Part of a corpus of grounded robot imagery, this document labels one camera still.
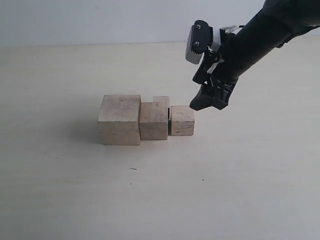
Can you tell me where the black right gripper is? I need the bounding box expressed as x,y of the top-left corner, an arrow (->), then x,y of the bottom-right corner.
189,44 -> 240,111

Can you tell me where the second largest wooden cube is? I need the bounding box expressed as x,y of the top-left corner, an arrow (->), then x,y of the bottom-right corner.
139,96 -> 170,141

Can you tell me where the large wooden cube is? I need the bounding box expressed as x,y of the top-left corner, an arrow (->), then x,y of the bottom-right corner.
97,94 -> 141,146

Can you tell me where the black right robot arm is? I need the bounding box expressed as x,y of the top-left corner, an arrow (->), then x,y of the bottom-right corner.
185,0 -> 320,111

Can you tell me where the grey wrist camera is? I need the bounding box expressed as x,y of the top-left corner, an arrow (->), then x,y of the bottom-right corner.
185,20 -> 221,65

